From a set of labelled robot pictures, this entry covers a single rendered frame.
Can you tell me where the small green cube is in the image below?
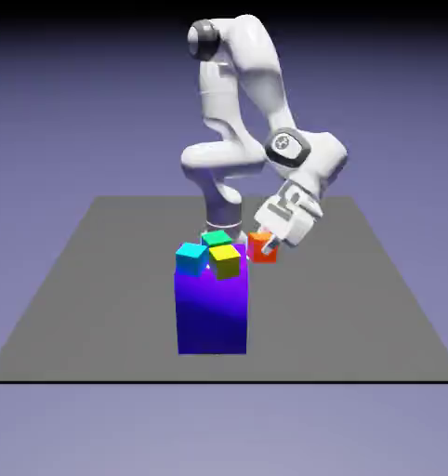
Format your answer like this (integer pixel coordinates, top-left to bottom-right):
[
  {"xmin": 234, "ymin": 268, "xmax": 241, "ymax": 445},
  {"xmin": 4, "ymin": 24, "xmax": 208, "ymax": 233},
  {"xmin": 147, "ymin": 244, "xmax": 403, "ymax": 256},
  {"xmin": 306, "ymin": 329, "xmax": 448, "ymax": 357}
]
[{"xmin": 201, "ymin": 230, "xmax": 233, "ymax": 248}]

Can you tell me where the small yellow cube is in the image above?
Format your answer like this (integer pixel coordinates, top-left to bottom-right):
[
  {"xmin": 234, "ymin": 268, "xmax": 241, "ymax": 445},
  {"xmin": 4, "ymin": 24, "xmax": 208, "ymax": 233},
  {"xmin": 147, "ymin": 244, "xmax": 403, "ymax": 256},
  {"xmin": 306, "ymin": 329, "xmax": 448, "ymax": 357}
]
[{"xmin": 207, "ymin": 244, "xmax": 243, "ymax": 281}]

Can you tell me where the large purple box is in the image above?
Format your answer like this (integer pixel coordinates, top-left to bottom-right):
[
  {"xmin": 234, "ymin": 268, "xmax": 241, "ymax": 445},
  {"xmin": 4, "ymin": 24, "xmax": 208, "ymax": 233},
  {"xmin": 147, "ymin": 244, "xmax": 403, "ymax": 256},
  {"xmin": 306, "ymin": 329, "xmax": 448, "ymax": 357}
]
[{"xmin": 174, "ymin": 242, "xmax": 249, "ymax": 356}]

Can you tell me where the small cyan cube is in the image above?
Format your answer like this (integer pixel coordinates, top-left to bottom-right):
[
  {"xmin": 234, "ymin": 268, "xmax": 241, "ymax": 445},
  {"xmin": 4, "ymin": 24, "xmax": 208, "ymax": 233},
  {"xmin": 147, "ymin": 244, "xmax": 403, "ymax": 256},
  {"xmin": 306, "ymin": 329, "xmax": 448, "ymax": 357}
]
[{"xmin": 175, "ymin": 242, "xmax": 209, "ymax": 278}]

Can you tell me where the small orange cube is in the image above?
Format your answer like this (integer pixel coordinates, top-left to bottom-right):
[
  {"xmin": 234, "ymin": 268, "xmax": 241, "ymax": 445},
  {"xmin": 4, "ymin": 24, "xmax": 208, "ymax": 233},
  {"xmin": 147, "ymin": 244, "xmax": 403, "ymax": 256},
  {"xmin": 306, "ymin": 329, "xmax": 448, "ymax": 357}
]
[{"xmin": 246, "ymin": 231, "xmax": 279, "ymax": 264}]

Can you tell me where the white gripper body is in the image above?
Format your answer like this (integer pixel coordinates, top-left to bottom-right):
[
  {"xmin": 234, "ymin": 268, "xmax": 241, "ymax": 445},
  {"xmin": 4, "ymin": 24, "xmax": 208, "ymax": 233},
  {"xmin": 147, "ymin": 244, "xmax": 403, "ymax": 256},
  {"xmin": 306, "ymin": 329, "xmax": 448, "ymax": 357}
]
[{"xmin": 254, "ymin": 200, "xmax": 319, "ymax": 247}]

